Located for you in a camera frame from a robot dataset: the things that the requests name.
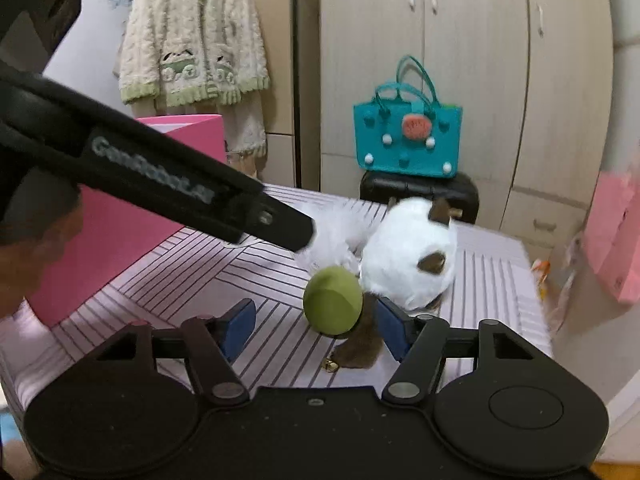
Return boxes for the green soft ball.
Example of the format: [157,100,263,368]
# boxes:
[303,266,362,336]

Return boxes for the white brown plush cat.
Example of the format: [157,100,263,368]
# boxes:
[328,197,458,370]

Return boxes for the white mesh bath puff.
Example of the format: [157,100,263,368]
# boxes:
[294,204,378,275]

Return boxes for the person left hand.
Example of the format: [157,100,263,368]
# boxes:
[1,200,84,318]

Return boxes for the striped tablecloth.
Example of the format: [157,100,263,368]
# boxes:
[0,181,554,411]

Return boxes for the pink cardboard box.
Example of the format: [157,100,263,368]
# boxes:
[27,114,226,327]

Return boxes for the black suitcase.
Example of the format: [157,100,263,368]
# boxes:
[360,170,480,224]

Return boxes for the yellow gift bag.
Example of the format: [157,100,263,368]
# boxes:
[530,259,550,300]

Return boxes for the cream knit cardigan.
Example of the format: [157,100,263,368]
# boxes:
[118,0,270,158]

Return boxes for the teal felt tote bag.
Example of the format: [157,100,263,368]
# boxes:
[352,54,463,179]

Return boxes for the pink paper shopping bag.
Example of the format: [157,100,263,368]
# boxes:
[582,172,640,304]

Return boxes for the beige wardrobe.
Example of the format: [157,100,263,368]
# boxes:
[240,0,616,261]

